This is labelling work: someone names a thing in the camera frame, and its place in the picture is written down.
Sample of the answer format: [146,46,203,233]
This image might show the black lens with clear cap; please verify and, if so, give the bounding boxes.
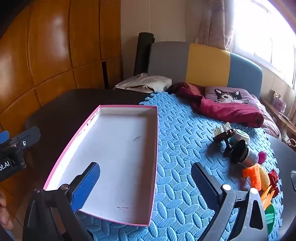
[230,140,259,168]

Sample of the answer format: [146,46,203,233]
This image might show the orange cube block toy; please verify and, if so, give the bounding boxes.
[242,164,262,191]

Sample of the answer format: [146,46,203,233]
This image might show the brown scalp massager comb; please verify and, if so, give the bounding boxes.
[213,122,236,156]

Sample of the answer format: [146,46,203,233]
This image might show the white green soap dispenser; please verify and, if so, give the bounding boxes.
[230,129,250,146]

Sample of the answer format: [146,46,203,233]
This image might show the orange plastic clip piece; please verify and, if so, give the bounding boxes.
[260,185,274,210]

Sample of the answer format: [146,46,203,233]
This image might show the magenta plastic suction toy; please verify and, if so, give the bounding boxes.
[258,151,267,165]

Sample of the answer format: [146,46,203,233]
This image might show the red metallic cylinder case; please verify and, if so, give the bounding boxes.
[268,169,280,198]

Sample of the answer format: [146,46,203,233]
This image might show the green plastic spool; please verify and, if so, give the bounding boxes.
[265,204,275,235]

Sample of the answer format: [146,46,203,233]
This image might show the person left hand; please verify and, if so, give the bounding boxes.
[0,192,14,230]

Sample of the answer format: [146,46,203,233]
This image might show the blue foam puzzle mat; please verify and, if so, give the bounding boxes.
[77,91,284,241]

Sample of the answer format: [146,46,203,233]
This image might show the pink shallow cardboard box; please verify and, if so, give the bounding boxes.
[44,105,158,226]

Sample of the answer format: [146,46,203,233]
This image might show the dark red blanket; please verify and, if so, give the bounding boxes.
[167,82,264,128]

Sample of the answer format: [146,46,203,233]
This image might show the pink striped duvet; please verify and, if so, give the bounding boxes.
[251,94,281,139]

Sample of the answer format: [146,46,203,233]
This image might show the purple cat pillow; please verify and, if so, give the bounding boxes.
[205,86,257,107]

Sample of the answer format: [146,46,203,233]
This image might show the wooden wardrobe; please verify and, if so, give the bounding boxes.
[0,0,123,223]

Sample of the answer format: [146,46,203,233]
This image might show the wooden desk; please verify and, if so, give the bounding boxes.
[260,98,295,150]

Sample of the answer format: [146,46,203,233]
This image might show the pink gift box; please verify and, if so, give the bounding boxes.
[271,91,287,113]

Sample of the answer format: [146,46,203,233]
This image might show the beige folded cloth bag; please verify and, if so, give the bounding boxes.
[114,73,172,94]

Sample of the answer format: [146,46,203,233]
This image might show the grey yellow blue headboard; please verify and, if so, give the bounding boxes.
[147,41,262,97]

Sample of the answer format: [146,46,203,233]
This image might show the black rolled mat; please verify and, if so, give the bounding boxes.
[133,32,155,76]

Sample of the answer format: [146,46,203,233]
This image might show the pink curtain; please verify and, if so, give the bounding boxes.
[195,0,234,50]

